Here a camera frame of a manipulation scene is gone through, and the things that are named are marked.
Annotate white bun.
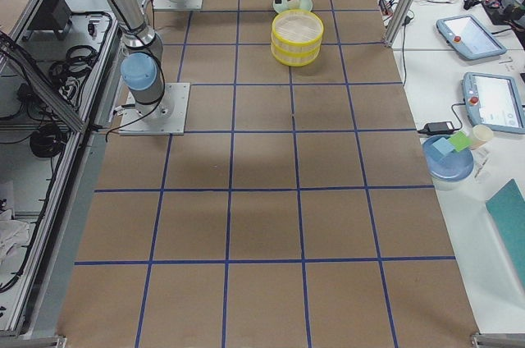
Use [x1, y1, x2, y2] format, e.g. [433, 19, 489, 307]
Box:
[286, 0, 301, 10]

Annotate yellow top steamer layer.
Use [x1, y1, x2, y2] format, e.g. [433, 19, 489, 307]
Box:
[271, 9, 324, 53]

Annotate yellow steamer layer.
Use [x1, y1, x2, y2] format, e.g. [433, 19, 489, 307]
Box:
[271, 43, 321, 67]
[271, 9, 324, 53]

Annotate yellow bottom steamer layer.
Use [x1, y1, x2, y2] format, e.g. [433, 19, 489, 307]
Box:
[271, 43, 321, 67]

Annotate light green plate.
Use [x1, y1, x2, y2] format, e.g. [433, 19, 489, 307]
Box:
[272, 0, 313, 13]

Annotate far teach pendant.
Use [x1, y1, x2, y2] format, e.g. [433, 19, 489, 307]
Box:
[436, 15, 507, 61]

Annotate teach pendant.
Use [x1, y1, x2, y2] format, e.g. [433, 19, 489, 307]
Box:
[462, 72, 524, 135]
[436, 15, 507, 61]

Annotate black power adapter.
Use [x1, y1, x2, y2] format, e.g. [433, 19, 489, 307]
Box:
[418, 121, 456, 136]

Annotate blue sponge block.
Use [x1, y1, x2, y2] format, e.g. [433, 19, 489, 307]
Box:
[431, 137, 454, 158]

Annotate black monitor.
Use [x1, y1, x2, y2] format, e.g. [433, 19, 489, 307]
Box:
[28, 0, 72, 40]

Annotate green sponge block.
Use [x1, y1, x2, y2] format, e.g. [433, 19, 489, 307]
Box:
[447, 130, 472, 153]

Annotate near teach pendant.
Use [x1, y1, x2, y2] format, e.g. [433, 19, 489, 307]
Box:
[462, 72, 524, 135]

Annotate blue plate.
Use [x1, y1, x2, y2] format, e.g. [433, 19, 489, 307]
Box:
[422, 135, 474, 182]

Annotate beige cup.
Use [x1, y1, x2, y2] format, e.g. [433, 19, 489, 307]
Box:
[468, 124, 494, 150]

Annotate teal board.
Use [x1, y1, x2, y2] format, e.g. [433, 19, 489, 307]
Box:
[486, 179, 524, 284]

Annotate coiled black cables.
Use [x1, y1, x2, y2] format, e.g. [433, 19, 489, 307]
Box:
[48, 44, 99, 90]

